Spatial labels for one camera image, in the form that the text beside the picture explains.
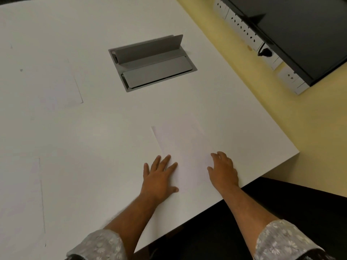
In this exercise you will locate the person's left forearm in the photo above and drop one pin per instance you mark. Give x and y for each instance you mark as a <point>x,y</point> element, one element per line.
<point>130,222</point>

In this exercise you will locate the person's right middle finger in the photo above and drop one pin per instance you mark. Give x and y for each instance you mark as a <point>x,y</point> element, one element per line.
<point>222,155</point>

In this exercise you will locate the white wall socket strip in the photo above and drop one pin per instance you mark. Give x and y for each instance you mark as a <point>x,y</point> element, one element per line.
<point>245,31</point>

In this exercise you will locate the grey raised flap lid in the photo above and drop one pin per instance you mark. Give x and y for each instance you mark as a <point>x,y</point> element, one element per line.
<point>149,50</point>

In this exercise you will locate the person's right hand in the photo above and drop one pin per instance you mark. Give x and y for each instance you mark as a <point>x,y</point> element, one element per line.
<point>225,175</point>

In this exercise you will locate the white paper sheet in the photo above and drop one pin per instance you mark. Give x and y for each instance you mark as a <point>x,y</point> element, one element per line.
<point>184,148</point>
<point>19,203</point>
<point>40,81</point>

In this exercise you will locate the person's left little finger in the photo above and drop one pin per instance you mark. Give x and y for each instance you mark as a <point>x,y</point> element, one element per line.
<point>146,170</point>

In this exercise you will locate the grey floral shirt sleeve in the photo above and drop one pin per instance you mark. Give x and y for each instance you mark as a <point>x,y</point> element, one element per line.
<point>101,247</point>
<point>284,240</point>

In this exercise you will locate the person's right thumb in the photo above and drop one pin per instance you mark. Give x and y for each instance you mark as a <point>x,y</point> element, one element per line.
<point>211,173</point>

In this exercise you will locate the grey flat flap lid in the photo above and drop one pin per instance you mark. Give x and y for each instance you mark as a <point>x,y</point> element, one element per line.
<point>157,72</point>

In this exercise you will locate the black monitor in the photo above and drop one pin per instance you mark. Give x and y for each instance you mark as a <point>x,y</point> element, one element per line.
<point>303,27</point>

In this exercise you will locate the person's left thumb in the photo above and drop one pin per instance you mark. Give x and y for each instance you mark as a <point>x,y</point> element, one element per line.
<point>173,190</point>

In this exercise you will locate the white single wall socket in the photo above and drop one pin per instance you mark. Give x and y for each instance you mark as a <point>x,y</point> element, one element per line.
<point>291,78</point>

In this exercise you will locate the black trousers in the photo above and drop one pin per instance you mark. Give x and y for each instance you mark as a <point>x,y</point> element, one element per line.
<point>211,235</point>

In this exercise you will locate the person's left hand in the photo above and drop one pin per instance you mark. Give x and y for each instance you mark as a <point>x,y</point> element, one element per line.
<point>156,184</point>

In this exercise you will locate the black power plug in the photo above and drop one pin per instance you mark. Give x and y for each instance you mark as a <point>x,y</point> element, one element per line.
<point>265,52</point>

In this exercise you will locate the person's right forearm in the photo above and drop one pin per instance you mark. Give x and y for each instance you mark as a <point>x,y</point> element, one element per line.
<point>246,213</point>

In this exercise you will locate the person's left middle finger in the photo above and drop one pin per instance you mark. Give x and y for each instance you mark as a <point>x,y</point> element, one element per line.
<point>164,163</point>

